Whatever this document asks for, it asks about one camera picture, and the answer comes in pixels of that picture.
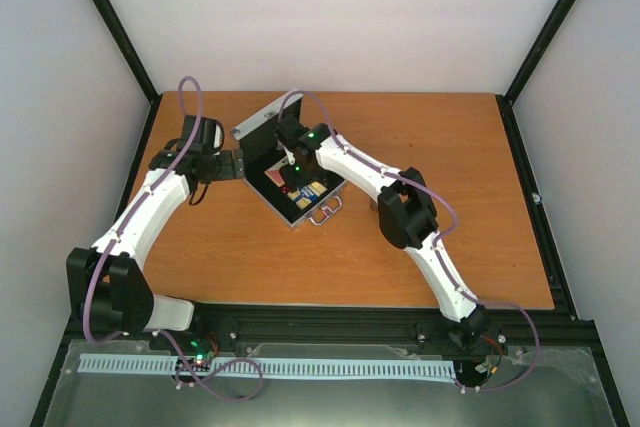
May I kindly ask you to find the red card deck box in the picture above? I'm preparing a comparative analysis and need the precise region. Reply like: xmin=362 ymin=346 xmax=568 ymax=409
xmin=265 ymin=165 xmax=285 ymax=188

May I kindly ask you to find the blue gold card deck box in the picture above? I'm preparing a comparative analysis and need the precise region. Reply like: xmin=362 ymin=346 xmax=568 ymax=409
xmin=287 ymin=182 xmax=327 ymax=210

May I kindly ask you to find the aluminium poker case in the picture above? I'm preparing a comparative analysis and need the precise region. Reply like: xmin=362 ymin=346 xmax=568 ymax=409
xmin=231 ymin=90 xmax=346 ymax=229

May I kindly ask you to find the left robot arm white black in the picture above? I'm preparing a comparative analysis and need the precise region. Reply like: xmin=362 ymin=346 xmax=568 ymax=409
xmin=66 ymin=149 xmax=244 ymax=350

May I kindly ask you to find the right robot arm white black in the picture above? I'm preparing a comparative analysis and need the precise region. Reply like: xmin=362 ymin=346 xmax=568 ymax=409
xmin=275 ymin=117 xmax=489 ymax=351

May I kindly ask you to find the green lit circuit board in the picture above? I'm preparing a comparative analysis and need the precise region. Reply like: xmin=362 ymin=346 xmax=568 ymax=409
xmin=187 ymin=334 xmax=219 ymax=372

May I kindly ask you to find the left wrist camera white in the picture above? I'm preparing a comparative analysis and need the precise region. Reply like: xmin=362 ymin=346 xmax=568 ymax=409
xmin=181 ymin=115 xmax=225 ymax=155

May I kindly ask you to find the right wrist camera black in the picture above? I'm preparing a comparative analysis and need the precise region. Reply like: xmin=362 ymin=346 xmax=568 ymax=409
xmin=274 ymin=116 xmax=309 ymax=150

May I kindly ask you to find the light blue cable duct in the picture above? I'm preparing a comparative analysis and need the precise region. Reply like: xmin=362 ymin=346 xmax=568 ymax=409
xmin=77 ymin=353 xmax=456 ymax=383

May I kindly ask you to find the black aluminium frame rail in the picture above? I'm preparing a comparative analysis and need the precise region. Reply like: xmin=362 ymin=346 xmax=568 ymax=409
xmin=64 ymin=301 xmax=601 ymax=359

